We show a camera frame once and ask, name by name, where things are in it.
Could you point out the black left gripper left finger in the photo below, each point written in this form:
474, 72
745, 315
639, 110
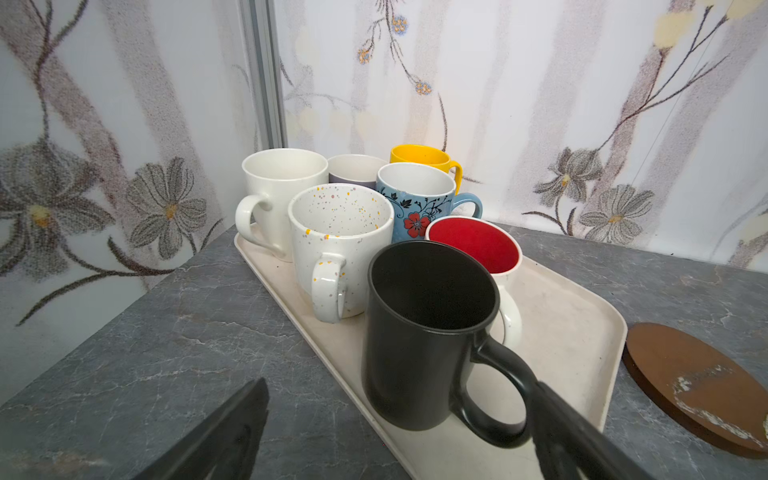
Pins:
224, 446

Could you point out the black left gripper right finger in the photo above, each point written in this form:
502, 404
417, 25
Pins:
567, 446

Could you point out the dark brown round coaster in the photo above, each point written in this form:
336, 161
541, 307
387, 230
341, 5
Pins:
699, 387

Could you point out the beige plastic tray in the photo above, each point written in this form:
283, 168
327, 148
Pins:
572, 339

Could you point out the black mug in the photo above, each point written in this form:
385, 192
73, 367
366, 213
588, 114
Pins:
430, 306

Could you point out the white mug red inside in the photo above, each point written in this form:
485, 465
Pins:
497, 251

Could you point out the white speckled mug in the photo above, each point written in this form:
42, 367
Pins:
336, 230

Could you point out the plain white mug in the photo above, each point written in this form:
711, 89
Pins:
274, 177

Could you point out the blue floral mug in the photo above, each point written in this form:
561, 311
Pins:
420, 195

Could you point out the white grey mug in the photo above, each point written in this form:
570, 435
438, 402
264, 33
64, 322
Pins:
358, 169

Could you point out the yellow mug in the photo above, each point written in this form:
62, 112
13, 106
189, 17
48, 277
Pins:
430, 156

